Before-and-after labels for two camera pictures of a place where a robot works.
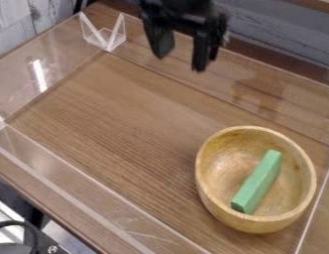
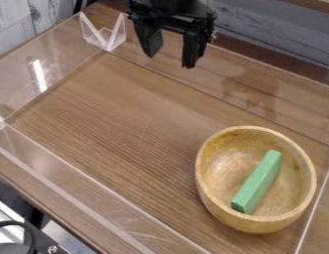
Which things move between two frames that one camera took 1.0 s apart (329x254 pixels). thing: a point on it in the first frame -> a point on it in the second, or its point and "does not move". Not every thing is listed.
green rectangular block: x=259 y=183 does not move
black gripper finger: x=207 y=47 -> x=196 y=40
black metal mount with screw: x=42 y=244 does not move
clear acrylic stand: x=105 y=38 does not move
